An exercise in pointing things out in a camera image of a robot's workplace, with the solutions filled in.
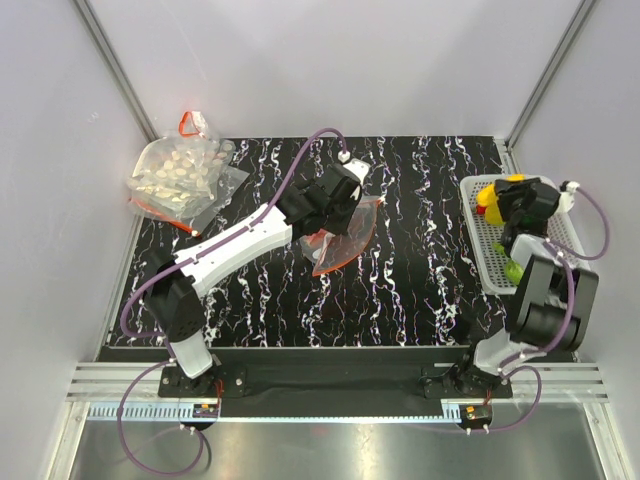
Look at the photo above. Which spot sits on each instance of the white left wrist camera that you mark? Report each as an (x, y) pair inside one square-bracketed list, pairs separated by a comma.
[(357, 167)]

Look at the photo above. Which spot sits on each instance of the orange bag loop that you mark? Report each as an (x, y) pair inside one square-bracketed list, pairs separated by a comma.
[(193, 124)]

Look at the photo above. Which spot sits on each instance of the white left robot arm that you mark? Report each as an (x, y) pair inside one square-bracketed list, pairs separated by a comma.
[(175, 298)]

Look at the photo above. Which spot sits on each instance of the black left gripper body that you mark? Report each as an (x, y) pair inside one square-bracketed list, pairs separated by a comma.
[(339, 216)]

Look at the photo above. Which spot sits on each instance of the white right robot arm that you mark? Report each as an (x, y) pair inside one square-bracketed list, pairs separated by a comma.
[(554, 287)]

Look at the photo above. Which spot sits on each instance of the green grapes bunch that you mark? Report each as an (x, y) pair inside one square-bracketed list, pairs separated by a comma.
[(500, 250)]

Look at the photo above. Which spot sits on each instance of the pile of spare bags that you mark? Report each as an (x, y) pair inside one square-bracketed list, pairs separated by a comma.
[(184, 181)]

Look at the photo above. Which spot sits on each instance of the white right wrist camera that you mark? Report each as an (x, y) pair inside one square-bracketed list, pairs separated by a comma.
[(567, 192)]

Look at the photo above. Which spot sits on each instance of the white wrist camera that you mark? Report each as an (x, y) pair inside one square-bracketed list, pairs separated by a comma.
[(567, 192), (357, 167)]

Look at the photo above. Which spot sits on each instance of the watermelon slice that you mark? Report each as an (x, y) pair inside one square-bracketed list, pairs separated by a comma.
[(316, 242)]

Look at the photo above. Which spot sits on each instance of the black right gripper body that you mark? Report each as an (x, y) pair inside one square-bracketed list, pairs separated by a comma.
[(510, 197)]

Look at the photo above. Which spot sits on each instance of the yellow starfruit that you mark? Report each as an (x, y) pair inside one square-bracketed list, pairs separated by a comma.
[(493, 216)]

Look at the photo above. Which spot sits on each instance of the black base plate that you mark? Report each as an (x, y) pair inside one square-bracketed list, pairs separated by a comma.
[(433, 372)]

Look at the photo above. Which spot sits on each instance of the green cabbage ball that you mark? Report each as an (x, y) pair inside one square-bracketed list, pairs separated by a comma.
[(513, 272)]

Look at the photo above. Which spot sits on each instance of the white plastic basket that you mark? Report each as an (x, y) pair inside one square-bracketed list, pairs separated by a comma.
[(561, 237)]

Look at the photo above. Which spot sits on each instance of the yellow orange mango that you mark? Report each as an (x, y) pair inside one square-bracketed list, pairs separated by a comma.
[(487, 196)]

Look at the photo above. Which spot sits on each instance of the clear orange-zip bag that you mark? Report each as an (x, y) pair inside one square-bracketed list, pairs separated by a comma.
[(342, 249)]

